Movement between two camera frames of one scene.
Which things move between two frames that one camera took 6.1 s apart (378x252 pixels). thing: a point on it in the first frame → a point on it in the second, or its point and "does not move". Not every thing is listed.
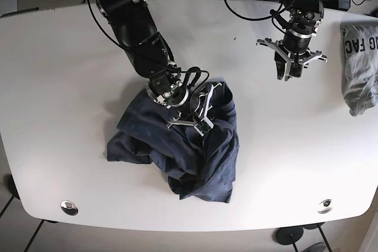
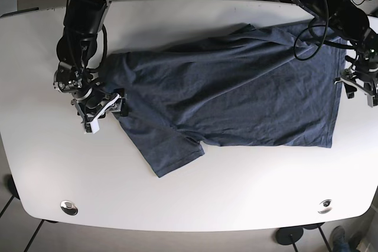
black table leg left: [13, 189] does not move
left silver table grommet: [69, 207] does not move
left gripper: [201, 100] → [90, 110]
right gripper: [282, 56] → [369, 85]
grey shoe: [317, 247] → [338, 236]
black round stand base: [289, 235] does not move
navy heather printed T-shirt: [195, 165] → [253, 87]
